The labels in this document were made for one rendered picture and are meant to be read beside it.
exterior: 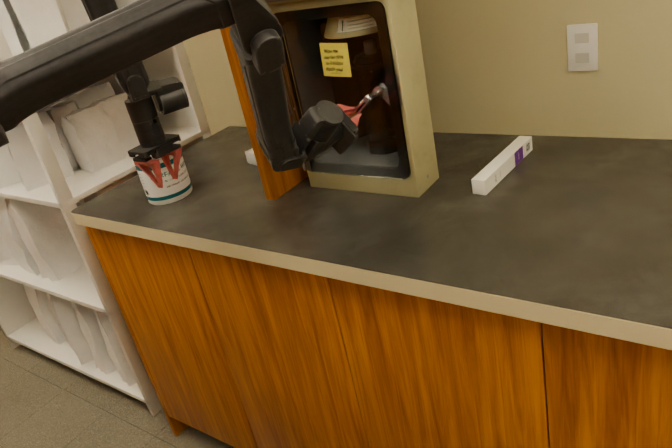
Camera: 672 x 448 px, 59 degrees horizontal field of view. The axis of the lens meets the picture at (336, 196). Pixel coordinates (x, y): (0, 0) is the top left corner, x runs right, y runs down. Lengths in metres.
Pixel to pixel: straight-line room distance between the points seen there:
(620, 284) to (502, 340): 0.23
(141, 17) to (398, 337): 0.82
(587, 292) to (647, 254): 0.15
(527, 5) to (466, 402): 0.95
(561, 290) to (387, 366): 0.46
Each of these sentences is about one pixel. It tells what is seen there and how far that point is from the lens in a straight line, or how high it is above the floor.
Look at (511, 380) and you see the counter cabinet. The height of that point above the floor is 0.73.
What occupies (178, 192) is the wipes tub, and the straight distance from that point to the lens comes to 1.70.
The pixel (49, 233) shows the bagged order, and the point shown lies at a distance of 2.54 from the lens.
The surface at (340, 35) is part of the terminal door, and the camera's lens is 1.32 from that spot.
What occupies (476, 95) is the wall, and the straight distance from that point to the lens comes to 1.72.
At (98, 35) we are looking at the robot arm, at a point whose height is 1.49.
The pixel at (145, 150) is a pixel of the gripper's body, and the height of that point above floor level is 1.19.
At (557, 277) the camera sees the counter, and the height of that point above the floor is 0.94.
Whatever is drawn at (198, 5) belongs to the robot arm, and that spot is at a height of 1.49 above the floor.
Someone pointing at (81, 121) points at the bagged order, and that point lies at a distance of 2.26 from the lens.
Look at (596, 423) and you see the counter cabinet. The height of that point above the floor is 0.68.
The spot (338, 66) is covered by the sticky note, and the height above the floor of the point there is 1.26.
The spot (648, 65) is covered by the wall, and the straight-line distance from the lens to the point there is 1.58.
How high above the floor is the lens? 1.55
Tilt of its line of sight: 24 degrees down
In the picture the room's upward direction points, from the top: 12 degrees counter-clockwise
